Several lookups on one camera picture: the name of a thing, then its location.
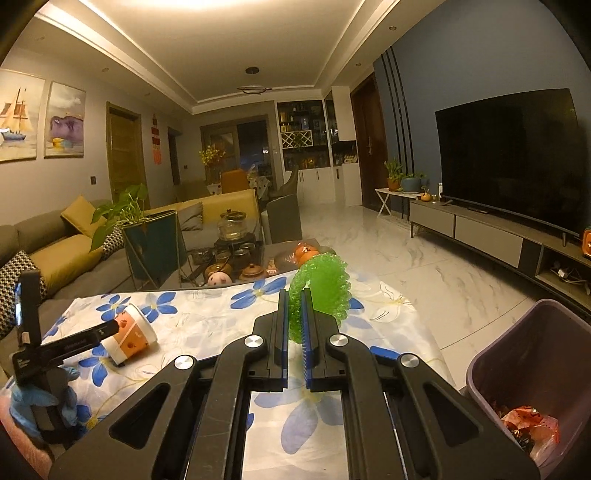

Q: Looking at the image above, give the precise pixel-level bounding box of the white side table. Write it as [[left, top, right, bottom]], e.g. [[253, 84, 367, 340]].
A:
[[375, 188, 419, 220]]

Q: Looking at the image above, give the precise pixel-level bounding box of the yellow cushion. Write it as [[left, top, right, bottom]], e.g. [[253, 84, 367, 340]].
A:
[[60, 195, 106, 238]]

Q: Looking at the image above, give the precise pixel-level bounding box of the grey chair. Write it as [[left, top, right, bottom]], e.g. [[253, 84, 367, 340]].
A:
[[262, 166, 303, 244]]

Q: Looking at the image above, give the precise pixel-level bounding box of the dark plastic trash bin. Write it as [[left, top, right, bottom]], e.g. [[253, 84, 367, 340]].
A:
[[466, 299, 590, 479]]

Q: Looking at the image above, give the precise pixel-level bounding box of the green square planter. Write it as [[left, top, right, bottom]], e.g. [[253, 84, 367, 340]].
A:
[[122, 210, 187, 290]]

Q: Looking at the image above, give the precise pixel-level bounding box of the orange speaker box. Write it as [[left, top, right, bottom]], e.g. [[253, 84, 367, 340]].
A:
[[581, 226, 591, 258]]

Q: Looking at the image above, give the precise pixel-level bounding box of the blue gloved hand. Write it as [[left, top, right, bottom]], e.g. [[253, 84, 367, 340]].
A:
[[9, 366, 83, 444]]

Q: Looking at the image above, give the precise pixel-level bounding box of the wooden door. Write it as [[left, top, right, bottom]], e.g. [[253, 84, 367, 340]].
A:
[[106, 102, 147, 201]]

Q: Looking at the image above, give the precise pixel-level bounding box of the floral blue white tablecloth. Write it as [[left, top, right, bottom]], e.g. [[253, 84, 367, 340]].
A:
[[39, 272, 452, 479]]

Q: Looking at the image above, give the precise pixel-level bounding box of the grey sectional sofa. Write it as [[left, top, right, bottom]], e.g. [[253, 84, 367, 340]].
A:
[[0, 193, 205, 361]]

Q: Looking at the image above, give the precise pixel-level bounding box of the red white plastic bag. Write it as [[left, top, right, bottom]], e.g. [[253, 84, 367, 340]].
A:
[[501, 406, 560, 467]]

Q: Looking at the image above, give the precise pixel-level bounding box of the potted plant on table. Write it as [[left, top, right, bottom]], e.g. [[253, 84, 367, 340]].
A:
[[385, 158, 404, 191]]

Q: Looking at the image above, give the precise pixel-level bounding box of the glass teapot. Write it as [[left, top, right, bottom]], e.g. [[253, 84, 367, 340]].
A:
[[217, 209, 249, 241]]

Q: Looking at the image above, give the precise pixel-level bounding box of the houndstooth cushion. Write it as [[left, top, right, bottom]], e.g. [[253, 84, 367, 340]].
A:
[[0, 250, 37, 339]]

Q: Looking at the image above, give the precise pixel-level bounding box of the grey tv cabinet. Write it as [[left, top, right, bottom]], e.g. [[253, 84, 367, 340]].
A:
[[408, 200, 590, 316]]

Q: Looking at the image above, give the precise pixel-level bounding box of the purple abstract painting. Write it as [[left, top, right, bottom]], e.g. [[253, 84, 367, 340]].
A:
[[44, 82, 86, 158]]

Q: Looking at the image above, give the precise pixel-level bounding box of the sailboat painting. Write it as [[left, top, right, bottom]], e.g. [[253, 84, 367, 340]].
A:
[[0, 69, 45, 162]]

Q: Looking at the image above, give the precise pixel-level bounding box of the green leafy houseplant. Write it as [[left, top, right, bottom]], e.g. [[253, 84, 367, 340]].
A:
[[90, 184, 147, 250]]

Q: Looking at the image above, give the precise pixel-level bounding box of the large black television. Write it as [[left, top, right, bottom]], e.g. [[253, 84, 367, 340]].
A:
[[435, 88, 590, 236]]

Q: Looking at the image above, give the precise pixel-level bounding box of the green foam fruit net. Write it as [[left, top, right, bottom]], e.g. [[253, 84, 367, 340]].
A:
[[287, 253, 352, 344]]

